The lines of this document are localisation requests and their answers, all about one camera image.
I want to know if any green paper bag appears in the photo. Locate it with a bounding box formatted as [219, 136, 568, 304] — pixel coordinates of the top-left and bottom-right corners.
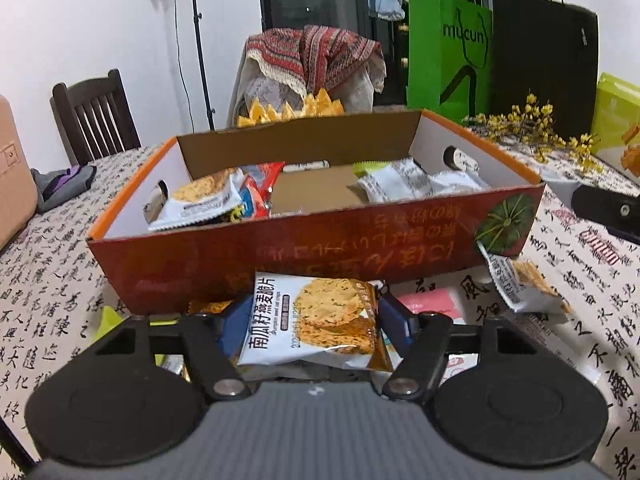
[406, 0, 496, 123]

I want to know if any red patterned cloth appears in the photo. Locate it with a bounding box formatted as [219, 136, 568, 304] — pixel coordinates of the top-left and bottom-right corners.
[246, 24, 387, 96]

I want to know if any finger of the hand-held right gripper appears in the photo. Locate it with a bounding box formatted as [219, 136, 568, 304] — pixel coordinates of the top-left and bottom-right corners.
[570, 184, 640, 246]

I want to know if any dark grey purple cloth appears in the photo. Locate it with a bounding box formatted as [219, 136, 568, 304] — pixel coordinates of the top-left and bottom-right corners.
[30, 164, 98, 213]

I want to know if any dark glass sliding door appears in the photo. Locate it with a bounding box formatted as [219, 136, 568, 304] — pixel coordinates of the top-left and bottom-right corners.
[257, 0, 541, 111]

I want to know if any black paper bag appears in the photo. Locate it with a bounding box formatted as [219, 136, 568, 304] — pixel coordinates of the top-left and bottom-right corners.
[487, 0, 600, 136]

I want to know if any pink snack packet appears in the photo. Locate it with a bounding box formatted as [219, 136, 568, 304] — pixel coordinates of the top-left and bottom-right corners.
[400, 287, 468, 326]

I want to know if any yellow sunflower decoration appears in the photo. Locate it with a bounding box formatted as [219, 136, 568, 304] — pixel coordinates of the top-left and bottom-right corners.
[236, 87, 346, 128]

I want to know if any yellow-green gift box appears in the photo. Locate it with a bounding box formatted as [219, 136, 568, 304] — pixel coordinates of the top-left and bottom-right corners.
[590, 72, 640, 176]

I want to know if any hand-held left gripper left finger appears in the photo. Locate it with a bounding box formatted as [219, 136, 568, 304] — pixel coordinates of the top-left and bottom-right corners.
[87, 295, 256, 401]

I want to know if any red snack packet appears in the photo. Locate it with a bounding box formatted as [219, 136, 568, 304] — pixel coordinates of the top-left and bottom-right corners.
[235, 162, 286, 218]

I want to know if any dark wooden chair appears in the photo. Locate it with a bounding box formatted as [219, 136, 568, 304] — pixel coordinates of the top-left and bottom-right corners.
[51, 69, 142, 166]

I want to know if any calligraphy print tablecloth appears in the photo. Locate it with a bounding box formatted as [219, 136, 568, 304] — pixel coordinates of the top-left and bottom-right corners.
[0, 130, 640, 480]

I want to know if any chair draped with patterned cloth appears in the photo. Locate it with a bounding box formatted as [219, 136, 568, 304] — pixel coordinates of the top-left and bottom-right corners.
[227, 45, 388, 128]

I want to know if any yellow flower branch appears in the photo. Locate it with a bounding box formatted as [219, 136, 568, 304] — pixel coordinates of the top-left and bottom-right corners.
[462, 92, 606, 173]

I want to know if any white oat crisp packet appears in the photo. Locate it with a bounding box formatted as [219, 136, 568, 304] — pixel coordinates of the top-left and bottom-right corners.
[236, 271, 393, 372]
[477, 242, 572, 314]

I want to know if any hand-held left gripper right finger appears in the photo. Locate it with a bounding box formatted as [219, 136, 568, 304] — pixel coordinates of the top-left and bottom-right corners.
[378, 294, 544, 401]

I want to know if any pile of silver snack packets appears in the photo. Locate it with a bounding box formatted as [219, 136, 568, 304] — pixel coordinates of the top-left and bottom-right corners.
[145, 157, 493, 233]

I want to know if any studio lamp on stand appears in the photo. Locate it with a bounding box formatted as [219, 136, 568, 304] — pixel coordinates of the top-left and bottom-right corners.
[187, 0, 217, 132]

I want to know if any orange cardboard box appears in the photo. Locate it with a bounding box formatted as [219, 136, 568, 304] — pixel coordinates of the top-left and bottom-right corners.
[86, 109, 547, 316]

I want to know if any pink suitcase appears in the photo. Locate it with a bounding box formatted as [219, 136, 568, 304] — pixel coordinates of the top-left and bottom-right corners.
[0, 95, 38, 251]

